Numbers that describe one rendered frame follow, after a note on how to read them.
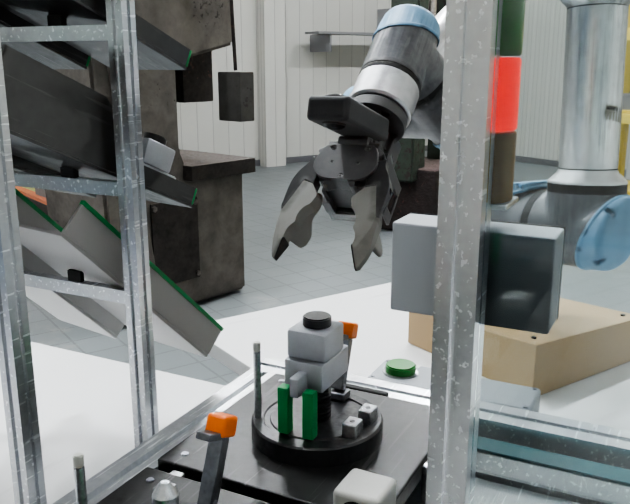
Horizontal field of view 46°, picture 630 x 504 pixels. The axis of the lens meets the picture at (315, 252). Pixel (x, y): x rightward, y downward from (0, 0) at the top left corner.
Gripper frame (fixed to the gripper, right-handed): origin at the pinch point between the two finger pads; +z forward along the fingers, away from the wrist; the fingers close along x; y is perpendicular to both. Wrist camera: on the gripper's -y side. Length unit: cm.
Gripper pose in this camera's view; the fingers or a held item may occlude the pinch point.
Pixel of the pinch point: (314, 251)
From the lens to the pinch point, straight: 74.7
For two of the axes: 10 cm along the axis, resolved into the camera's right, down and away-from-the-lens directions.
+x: -8.9, -1.1, 4.4
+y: 3.2, 5.4, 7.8
